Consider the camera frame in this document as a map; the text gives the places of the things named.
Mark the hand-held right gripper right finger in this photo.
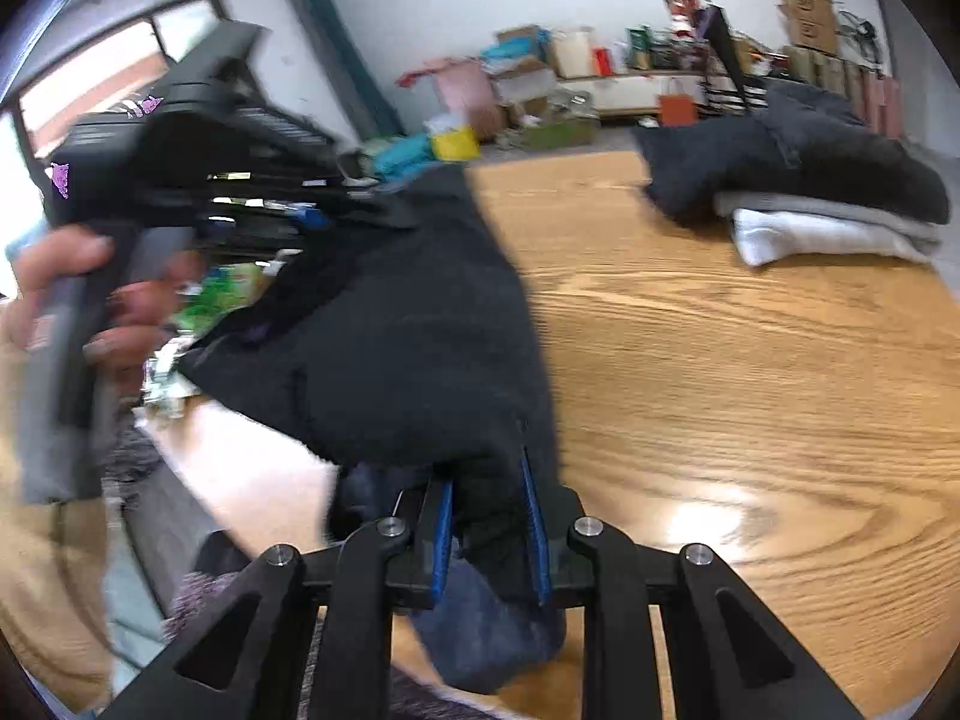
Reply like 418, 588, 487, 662
520, 447, 863, 720

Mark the slim pink suitcase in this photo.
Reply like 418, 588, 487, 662
859, 71, 905, 137

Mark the yellow bag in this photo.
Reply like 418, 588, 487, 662
427, 116, 481, 162

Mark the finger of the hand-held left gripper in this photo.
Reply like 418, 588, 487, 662
193, 202, 335, 250
206, 169, 391, 205

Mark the person's left forearm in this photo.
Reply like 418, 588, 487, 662
0, 300, 113, 713

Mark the person's left hand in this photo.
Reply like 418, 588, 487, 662
13, 229, 196, 391

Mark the red cloth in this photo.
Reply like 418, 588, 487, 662
396, 60, 451, 89

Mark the green cardboard box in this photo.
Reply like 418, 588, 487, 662
521, 116, 601, 151

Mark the orange paper bag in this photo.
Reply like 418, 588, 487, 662
658, 77, 698, 128

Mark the dark navy T-shirt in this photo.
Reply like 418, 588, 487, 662
176, 163, 571, 696

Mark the low white cabinet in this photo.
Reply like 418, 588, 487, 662
592, 71, 710, 121

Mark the olive suitcase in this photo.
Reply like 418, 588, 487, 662
784, 45, 863, 106

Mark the teal plastic crate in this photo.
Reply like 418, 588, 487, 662
371, 136, 437, 181

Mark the grey curtain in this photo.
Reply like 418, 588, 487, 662
270, 0, 406, 158

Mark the white plastic storage bin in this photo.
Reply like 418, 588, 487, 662
547, 26, 597, 80

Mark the grey folded garment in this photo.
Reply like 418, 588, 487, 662
712, 191, 944, 245

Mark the person's speckled knit clothing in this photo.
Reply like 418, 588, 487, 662
105, 420, 481, 720

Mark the teal bag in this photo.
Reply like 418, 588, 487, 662
480, 37, 552, 65

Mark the standing fan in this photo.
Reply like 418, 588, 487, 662
836, 7, 878, 42

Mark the white foam box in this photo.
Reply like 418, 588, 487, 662
495, 67, 560, 102

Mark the black folding cart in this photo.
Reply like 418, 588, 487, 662
664, 0, 766, 117

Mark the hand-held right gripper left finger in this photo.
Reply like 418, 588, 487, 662
96, 478, 456, 720

